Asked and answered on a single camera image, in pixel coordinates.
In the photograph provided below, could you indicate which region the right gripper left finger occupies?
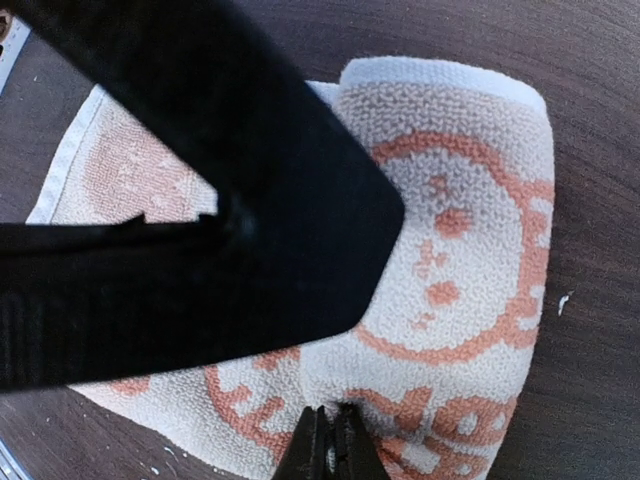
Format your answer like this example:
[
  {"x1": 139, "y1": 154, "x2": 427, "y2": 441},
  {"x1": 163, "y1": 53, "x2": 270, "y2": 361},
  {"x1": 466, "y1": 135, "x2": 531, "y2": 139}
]
[{"x1": 272, "y1": 406, "x2": 331, "y2": 480}]

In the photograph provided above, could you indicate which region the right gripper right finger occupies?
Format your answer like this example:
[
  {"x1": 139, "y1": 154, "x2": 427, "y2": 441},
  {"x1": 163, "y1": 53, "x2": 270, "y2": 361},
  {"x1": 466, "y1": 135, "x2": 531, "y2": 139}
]
[{"x1": 333, "y1": 404, "x2": 385, "y2": 480}]

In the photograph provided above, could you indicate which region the orange bunny pattern towel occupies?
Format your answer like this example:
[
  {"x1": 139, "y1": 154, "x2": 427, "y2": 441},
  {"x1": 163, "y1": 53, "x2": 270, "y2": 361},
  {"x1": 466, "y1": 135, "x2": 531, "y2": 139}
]
[{"x1": 24, "y1": 55, "x2": 557, "y2": 480}]

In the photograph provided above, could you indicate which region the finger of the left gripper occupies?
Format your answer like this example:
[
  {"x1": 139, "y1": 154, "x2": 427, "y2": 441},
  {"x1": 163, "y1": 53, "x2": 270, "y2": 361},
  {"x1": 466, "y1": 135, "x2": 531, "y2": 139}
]
[{"x1": 1, "y1": 1, "x2": 405, "y2": 390}]

